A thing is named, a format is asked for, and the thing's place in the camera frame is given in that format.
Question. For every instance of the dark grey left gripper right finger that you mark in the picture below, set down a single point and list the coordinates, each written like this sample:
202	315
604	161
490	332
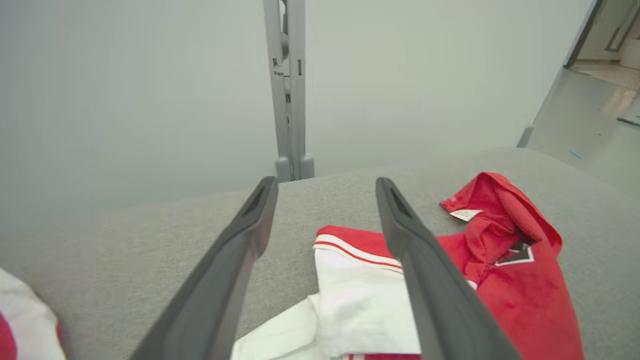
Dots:
450	320

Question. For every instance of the red and white jersey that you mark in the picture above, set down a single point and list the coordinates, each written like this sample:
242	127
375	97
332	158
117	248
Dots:
525	300
25	310

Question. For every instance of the blue floor tape mark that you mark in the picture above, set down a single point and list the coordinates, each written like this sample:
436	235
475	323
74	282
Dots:
575	154

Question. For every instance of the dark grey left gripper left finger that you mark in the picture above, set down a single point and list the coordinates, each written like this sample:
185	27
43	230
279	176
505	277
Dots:
210	310

